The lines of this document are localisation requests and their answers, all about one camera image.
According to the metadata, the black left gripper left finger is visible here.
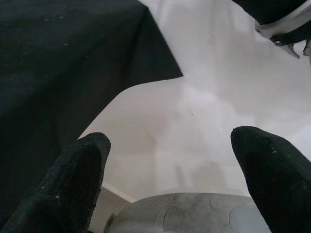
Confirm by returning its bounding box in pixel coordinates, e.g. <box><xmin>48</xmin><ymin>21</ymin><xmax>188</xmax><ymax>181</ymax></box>
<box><xmin>0</xmin><ymin>132</ymin><xmax>112</xmax><ymax>233</ymax></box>

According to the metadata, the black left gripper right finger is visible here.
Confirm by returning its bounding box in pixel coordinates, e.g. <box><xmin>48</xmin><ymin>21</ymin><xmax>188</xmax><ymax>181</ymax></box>
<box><xmin>230</xmin><ymin>125</ymin><xmax>311</xmax><ymax>233</ymax></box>

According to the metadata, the black tablecloth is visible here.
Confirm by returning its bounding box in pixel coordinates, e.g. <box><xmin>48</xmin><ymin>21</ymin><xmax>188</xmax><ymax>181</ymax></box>
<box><xmin>0</xmin><ymin>0</ymin><xmax>183</xmax><ymax>229</ymax></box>

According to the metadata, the robot right leg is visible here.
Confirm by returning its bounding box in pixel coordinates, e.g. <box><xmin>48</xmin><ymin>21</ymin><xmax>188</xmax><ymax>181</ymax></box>
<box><xmin>232</xmin><ymin>0</ymin><xmax>311</xmax><ymax>59</ymax></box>

